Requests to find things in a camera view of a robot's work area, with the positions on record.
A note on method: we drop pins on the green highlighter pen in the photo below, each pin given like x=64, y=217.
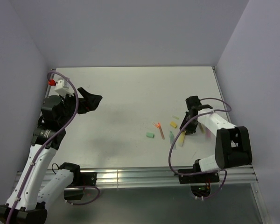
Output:
x=172, y=140

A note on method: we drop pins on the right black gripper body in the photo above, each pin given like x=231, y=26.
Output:
x=191, y=127

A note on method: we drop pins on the yellow pen cap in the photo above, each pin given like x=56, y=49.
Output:
x=173, y=124

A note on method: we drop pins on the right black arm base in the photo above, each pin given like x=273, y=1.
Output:
x=199, y=184

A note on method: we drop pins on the olive yellow pen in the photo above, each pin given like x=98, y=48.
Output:
x=201, y=128

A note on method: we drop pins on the orange thin pen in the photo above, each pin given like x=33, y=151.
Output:
x=158, y=125

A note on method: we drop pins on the pink highlighter pen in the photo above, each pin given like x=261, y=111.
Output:
x=208, y=133

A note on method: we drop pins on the green pen cap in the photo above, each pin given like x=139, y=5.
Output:
x=150, y=135

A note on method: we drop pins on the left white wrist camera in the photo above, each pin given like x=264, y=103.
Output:
x=62, y=88

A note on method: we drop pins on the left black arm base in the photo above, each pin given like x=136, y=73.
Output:
x=85, y=185

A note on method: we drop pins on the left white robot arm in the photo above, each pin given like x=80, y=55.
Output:
x=29, y=203

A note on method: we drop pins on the yellow highlighter pen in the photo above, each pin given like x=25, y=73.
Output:
x=181, y=139

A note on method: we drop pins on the aluminium front rail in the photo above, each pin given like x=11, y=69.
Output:
x=111, y=178

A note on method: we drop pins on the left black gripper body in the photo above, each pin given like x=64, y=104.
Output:
x=68, y=100

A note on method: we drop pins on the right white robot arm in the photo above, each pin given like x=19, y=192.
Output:
x=232, y=146

